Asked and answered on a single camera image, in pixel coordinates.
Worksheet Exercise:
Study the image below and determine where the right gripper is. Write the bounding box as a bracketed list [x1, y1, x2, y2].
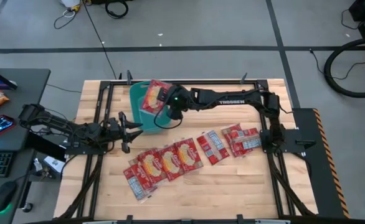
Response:
[156, 84, 190, 121]

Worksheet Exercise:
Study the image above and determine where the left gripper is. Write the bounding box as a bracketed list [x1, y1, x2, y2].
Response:
[103, 111, 145, 154]

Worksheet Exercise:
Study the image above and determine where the teal plastic basket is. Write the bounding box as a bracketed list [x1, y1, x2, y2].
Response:
[129, 80, 174, 135]

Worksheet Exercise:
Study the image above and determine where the black desk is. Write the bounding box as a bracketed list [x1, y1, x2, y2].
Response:
[0, 67, 52, 224]

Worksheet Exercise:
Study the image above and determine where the white cylinder bin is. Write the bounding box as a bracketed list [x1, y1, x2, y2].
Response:
[59, 0, 82, 10]

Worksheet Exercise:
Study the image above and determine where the black computer mouse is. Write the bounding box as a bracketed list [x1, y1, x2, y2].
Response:
[0, 180, 18, 213]

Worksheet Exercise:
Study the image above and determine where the black platform with hazard stripe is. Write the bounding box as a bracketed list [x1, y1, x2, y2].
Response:
[290, 108, 351, 219]

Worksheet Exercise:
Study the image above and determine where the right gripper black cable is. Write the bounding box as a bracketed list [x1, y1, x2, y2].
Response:
[153, 105, 184, 130]

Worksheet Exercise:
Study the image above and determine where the black aluminium table frame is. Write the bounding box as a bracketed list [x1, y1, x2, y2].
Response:
[57, 78, 318, 224]

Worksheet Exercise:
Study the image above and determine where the long black floor cable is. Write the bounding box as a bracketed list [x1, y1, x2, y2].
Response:
[82, 0, 118, 80]

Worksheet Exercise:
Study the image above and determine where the black coiled cable loop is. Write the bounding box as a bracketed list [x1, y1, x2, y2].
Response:
[104, 0, 130, 19]

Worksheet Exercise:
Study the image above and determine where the thin black floor cable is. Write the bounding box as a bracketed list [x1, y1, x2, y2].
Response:
[309, 47, 365, 81]

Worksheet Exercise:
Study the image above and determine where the large black hose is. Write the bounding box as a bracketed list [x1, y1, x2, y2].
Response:
[323, 36, 365, 99]

